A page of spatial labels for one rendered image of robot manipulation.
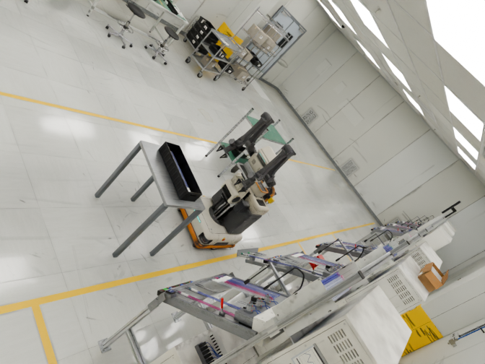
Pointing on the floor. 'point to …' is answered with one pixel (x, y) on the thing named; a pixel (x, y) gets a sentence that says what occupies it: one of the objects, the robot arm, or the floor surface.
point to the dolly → (199, 31)
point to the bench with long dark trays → (154, 24)
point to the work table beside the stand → (163, 183)
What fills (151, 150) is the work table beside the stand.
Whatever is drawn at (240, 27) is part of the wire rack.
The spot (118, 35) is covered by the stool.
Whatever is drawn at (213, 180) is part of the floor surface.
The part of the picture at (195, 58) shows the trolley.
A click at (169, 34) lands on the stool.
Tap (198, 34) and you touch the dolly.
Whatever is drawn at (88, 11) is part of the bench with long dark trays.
